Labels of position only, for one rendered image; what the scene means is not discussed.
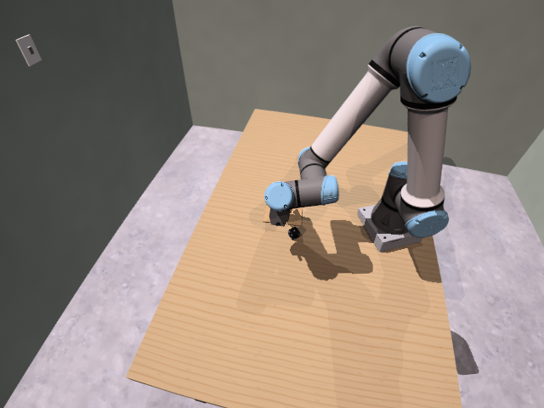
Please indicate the black die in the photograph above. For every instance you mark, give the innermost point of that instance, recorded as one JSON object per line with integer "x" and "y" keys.
{"x": 294, "y": 233}

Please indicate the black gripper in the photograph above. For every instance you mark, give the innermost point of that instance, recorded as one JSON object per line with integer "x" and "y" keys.
{"x": 279, "y": 218}

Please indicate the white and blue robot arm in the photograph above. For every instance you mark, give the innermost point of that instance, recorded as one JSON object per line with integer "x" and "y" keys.
{"x": 436, "y": 68}

